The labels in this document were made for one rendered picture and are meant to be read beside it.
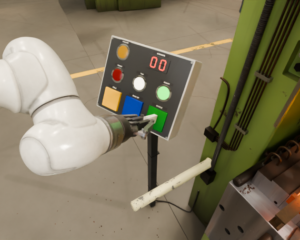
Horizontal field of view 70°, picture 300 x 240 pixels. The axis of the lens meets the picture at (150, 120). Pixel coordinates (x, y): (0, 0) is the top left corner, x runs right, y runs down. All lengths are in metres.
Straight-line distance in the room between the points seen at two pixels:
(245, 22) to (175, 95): 0.30
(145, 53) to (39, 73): 0.41
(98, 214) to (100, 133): 1.28
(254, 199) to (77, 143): 0.54
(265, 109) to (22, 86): 0.68
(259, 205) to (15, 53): 0.71
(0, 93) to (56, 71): 0.10
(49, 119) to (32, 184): 1.56
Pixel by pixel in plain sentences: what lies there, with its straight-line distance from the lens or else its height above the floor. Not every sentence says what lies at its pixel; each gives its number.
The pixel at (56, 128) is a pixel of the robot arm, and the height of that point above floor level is 1.26.
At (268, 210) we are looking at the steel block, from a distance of 0.74.
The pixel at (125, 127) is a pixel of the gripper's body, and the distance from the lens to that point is 0.54.
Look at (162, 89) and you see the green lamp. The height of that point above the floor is 1.10.
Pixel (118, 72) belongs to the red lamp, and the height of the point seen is 1.10.
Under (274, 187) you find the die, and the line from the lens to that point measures 0.72.
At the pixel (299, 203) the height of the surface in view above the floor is 1.02.
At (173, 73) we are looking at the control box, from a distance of 0.71.
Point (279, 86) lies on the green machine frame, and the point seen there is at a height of 1.16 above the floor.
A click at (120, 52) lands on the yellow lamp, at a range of 0.82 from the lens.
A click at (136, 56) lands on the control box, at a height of 1.16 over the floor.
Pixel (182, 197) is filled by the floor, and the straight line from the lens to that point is 1.71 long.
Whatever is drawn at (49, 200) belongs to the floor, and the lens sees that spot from 1.84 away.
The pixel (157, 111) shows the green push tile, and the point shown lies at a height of 1.03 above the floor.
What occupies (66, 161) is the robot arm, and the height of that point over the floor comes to 1.22.
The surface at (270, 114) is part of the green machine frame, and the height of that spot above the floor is 1.06.
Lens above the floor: 1.52
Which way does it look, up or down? 44 degrees down
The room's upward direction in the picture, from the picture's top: straight up
